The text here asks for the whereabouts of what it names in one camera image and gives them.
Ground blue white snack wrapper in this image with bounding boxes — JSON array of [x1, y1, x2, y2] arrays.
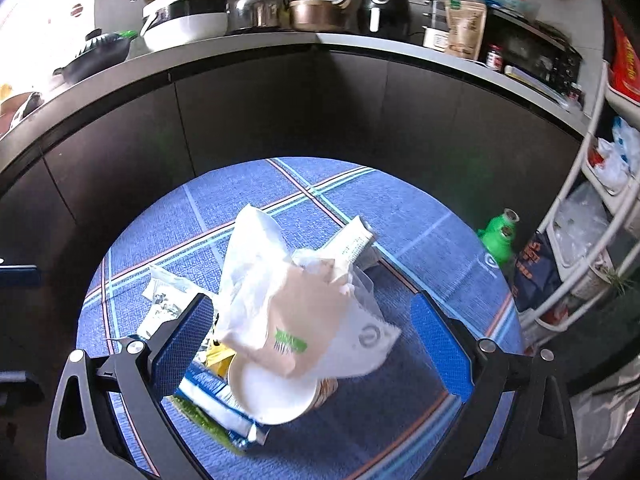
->
[[173, 361, 270, 453]]

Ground white plastic bag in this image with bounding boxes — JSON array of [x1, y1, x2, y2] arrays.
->
[[213, 205, 401, 379]]

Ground white paper cup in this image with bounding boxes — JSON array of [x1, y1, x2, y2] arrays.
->
[[227, 354, 338, 426]]

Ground yellow snack bag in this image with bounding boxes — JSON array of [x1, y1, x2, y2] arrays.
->
[[205, 341, 235, 379]]

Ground kitchen counter dark cabinets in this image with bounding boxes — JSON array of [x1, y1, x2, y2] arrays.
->
[[0, 30, 591, 311]]

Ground white small sachet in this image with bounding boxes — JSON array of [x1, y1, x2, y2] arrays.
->
[[137, 264, 205, 339]]

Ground blue plaid tablecloth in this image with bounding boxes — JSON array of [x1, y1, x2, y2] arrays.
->
[[77, 157, 524, 479]]

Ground dark blue bag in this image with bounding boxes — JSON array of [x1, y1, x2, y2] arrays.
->
[[511, 232, 562, 312]]

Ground green plastic bottle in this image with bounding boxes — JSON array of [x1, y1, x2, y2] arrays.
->
[[476, 208, 520, 266]]

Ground white printed paper box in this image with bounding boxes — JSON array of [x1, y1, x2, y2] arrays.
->
[[319, 216, 380, 271]]

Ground white storage rack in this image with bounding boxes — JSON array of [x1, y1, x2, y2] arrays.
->
[[518, 63, 639, 349]]

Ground red lid jar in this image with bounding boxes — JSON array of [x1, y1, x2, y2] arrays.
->
[[486, 44, 503, 73]]

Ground black wok pan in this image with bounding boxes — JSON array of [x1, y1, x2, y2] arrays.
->
[[52, 28, 138, 84]]

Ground black microwave oven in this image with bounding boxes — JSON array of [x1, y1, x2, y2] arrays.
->
[[478, 8, 582, 94]]

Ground brown paper food bag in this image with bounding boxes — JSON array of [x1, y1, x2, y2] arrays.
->
[[445, 0, 487, 61]]

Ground white rice cooker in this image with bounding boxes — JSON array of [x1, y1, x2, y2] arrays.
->
[[140, 0, 229, 52]]

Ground black air fryer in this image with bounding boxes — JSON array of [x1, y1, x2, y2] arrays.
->
[[357, 0, 411, 41]]

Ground steel kettle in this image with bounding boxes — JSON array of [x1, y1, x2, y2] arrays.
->
[[229, 0, 280, 34]]

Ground copper pot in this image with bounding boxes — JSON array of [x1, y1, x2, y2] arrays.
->
[[290, 0, 346, 32]]

